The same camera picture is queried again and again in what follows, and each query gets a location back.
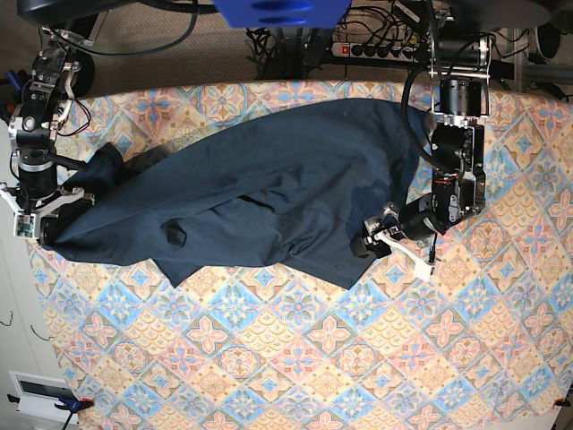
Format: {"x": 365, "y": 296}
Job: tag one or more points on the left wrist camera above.
{"x": 423, "y": 269}

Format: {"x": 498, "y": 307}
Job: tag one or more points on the black speaker upper right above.
{"x": 547, "y": 39}

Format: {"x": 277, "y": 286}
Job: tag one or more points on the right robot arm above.
{"x": 61, "y": 69}

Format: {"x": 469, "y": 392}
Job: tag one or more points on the orange clamp lower right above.
{"x": 562, "y": 403}

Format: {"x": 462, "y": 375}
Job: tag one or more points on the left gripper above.
{"x": 418, "y": 222}

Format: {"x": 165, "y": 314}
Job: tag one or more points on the blue orange clamp lower left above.
{"x": 71, "y": 404}

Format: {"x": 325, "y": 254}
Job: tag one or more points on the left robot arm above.
{"x": 454, "y": 150}

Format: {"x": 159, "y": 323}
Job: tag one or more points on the black round stand base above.
{"x": 83, "y": 80}

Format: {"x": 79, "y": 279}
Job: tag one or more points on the dark blue t-shirt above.
{"x": 293, "y": 188}

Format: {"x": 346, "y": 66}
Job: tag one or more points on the white power strip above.
{"x": 371, "y": 51}

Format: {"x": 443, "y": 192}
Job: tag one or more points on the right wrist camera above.
{"x": 26, "y": 225}

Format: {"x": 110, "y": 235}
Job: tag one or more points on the patterned tablecloth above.
{"x": 487, "y": 340}

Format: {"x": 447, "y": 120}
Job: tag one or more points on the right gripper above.
{"x": 37, "y": 189}

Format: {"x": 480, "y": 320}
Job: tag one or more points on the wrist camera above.
{"x": 423, "y": 269}
{"x": 26, "y": 225}

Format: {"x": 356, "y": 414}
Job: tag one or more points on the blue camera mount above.
{"x": 318, "y": 14}

